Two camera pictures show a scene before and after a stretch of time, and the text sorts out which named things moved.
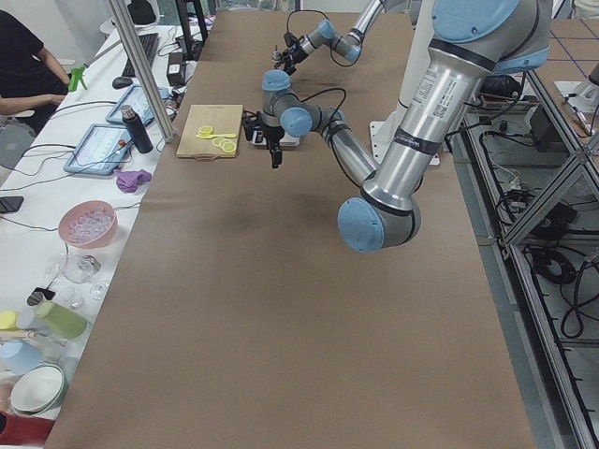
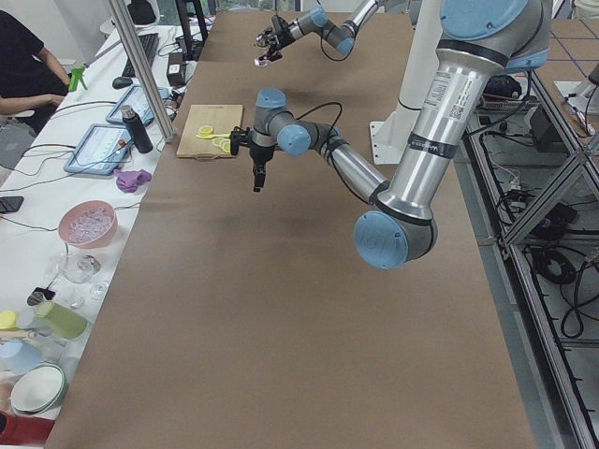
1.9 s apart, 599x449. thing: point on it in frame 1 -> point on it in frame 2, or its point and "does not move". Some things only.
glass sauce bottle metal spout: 276,59 -> 262,39
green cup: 65,323 does not move
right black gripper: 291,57 -> 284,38
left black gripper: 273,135 -> 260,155
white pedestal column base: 383,132 does not move
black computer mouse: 121,82 does not move
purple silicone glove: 128,181 does not move
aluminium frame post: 134,47 does not move
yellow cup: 8,320 does not move
